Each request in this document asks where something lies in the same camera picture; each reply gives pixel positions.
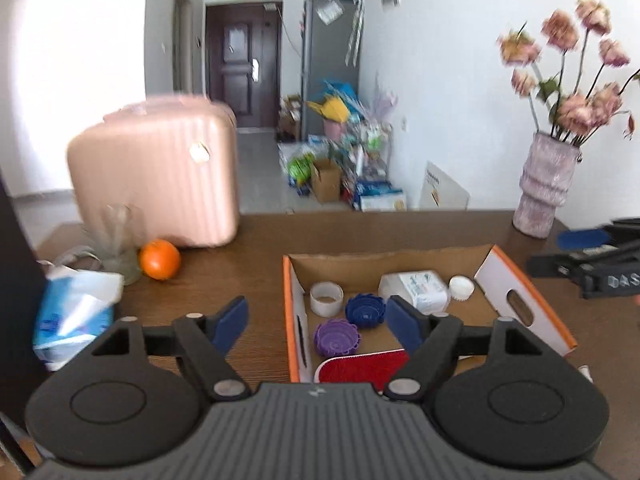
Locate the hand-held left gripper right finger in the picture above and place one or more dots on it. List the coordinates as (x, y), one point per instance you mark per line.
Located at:
(405, 322)

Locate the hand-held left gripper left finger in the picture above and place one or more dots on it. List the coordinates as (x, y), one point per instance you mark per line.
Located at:
(230, 322)

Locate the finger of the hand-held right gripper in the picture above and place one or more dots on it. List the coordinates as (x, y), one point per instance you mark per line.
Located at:
(555, 262)
(580, 237)

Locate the clear bottle with green cap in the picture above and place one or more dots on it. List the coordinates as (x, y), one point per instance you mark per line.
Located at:
(415, 290)

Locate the blue ridged cap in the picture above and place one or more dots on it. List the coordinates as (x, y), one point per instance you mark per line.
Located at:
(366, 310)

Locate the red cardboard box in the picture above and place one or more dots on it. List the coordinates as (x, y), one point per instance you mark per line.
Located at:
(380, 262)

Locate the white ridged cap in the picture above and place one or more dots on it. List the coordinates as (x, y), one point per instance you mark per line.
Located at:
(461, 287)

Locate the purple ridged cap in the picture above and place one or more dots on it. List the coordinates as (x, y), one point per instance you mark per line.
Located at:
(336, 337)

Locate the white tape roll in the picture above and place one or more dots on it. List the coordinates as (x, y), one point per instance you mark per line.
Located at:
(326, 297)

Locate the pink ceramic vase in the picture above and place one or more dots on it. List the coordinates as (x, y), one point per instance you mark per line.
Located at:
(545, 185)

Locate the orange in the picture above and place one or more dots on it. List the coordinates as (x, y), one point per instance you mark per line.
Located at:
(160, 260)

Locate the blue and white package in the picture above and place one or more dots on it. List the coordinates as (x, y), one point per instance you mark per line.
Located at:
(380, 195)

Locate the dried pink roses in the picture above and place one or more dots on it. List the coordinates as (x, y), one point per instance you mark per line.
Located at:
(575, 105)

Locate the white board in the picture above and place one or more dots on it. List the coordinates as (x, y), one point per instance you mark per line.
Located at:
(442, 190)

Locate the clear glass cup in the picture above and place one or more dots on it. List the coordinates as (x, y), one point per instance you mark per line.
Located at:
(120, 245)

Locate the blue tissue pack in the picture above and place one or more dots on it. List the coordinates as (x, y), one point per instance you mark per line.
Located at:
(70, 310)

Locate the pink suitcase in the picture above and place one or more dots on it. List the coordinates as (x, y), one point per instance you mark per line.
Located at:
(160, 175)

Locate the small cardboard box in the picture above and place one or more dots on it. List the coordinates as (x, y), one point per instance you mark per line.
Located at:
(325, 180)

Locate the green and white bag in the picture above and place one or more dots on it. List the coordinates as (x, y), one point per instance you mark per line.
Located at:
(300, 167)

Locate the pink bucket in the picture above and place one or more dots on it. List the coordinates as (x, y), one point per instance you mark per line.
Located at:
(332, 127)

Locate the black paper bag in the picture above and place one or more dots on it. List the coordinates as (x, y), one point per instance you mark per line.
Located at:
(15, 285)

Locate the pale dried branches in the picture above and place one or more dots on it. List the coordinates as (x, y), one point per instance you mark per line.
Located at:
(382, 105)

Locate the yellow bag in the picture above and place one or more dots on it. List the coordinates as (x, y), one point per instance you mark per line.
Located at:
(330, 107)

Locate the blue plastic bag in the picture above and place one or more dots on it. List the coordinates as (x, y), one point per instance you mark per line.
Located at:
(340, 90)

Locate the dark brown door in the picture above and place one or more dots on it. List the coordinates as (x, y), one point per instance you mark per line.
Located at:
(240, 60)

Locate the grey refrigerator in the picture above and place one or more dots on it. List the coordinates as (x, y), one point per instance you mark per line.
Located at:
(330, 60)

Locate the clear folded umbrella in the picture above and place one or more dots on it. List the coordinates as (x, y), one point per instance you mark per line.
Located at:
(355, 30)

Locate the paper sheet on refrigerator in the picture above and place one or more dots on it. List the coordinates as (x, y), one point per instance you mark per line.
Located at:
(330, 10)

